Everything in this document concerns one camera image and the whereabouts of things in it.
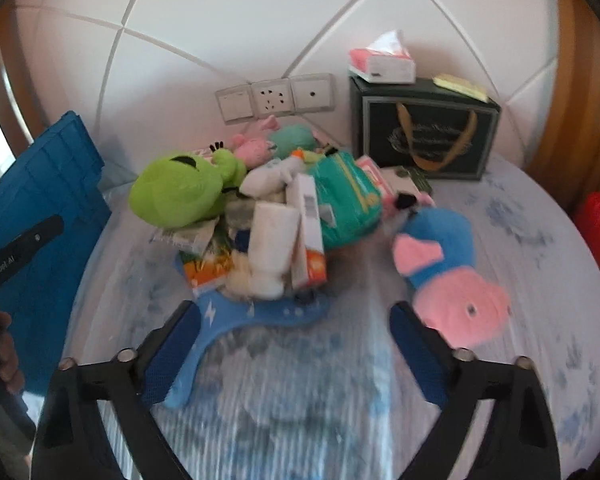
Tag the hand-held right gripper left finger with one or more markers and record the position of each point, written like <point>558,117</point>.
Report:
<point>170,355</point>

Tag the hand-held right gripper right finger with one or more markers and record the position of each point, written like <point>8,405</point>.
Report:
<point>420,355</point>

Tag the light blue plastic hanger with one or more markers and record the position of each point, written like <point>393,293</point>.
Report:
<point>220,315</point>

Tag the blue plastic storage crate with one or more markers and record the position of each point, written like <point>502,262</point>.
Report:
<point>55,180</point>

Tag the person's left hand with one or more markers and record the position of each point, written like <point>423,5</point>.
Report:
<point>7,355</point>

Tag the orange green printed box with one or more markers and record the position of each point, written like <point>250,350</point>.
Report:
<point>205,272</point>

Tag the cream plush ball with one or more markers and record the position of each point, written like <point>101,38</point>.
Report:
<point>240,275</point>

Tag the pig plush blue shirt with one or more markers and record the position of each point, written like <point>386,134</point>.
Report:
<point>445,245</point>

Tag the white green printed sachet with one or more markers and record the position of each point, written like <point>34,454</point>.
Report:
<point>185,237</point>

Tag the clear plastic box red label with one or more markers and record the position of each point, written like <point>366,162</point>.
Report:
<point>237,222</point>

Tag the white lotion bottle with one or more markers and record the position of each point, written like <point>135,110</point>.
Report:
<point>272,240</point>

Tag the orange white carton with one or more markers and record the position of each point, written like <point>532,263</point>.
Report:
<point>307,240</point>

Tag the green frog plush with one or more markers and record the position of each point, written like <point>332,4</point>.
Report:
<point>175,190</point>

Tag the green soft packet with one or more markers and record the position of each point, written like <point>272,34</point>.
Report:
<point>345,195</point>

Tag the white box green print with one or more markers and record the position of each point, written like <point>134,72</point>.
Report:
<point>405,177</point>

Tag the small pink white box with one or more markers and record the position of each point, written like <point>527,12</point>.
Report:
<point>375,177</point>

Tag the white dog plush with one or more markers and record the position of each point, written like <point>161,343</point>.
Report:
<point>265,177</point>

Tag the small pink pig plush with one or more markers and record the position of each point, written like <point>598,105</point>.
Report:
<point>250,150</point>

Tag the teal plush toy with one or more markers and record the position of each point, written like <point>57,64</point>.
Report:
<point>292,139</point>

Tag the yellow notepad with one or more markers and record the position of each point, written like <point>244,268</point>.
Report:
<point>460,85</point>

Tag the pink white tissue pack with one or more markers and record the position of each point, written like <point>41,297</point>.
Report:
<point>390,67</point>

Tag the white light switch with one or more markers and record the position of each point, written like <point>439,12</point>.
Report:
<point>234,105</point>

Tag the white five-hole wall socket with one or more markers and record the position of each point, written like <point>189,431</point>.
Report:
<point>272,97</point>

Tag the white single-hole wall plate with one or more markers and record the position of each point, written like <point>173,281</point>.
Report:
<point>312,92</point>

